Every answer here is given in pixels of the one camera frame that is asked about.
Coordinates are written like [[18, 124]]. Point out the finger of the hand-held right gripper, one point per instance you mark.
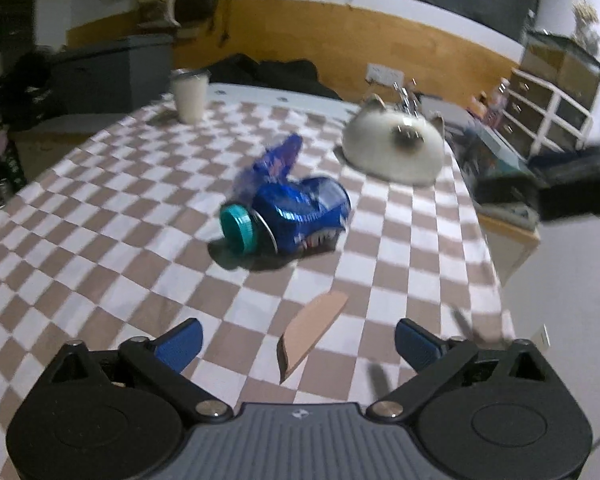
[[505, 191]]

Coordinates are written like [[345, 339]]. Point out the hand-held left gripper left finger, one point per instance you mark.
[[181, 342]]

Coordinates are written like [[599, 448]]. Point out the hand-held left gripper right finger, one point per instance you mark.
[[415, 342]]

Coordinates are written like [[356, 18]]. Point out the brown cardboard piece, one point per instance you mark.
[[310, 330]]

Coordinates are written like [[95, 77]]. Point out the round teal cap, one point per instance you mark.
[[238, 228]]

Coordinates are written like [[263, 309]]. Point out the crushed blue can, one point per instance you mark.
[[305, 215]]

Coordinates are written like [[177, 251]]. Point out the purple blue snack wrapper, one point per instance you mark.
[[272, 165]]

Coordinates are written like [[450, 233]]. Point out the wooden side table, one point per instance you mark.
[[510, 232]]

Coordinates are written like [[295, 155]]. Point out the blue printed box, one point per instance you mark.
[[485, 152]]

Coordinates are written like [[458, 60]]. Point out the white drawer cabinet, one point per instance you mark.
[[555, 105]]

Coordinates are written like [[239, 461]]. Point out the white cat-shaped plush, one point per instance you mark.
[[392, 145]]

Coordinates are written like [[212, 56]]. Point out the brown checkered tablecloth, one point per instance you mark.
[[105, 235]]

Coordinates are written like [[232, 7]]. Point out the metal key bunch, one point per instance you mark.
[[405, 96]]

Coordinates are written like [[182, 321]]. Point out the dried flower bunch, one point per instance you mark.
[[587, 20]]

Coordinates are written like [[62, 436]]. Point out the white power strip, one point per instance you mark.
[[385, 75]]

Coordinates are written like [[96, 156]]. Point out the white cup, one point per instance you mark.
[[190, 96]]

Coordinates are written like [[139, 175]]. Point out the black cloth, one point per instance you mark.
[[275, 76]]

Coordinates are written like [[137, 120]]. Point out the grey storage box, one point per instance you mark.
[[112, 70]]

